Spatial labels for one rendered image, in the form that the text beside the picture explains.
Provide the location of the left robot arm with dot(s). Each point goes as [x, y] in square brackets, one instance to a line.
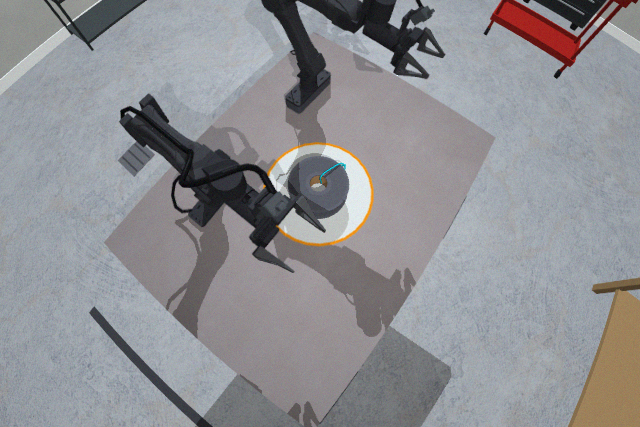
[343, 14]

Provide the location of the white circular mat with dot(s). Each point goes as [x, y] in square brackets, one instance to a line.
[347, 219]

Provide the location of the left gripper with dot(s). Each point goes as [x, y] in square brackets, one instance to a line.
[389, 38]

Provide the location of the dark grey perforated disc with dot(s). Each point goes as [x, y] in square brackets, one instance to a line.
[307, 173]

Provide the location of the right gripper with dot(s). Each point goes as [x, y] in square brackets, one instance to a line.
[263, 234]

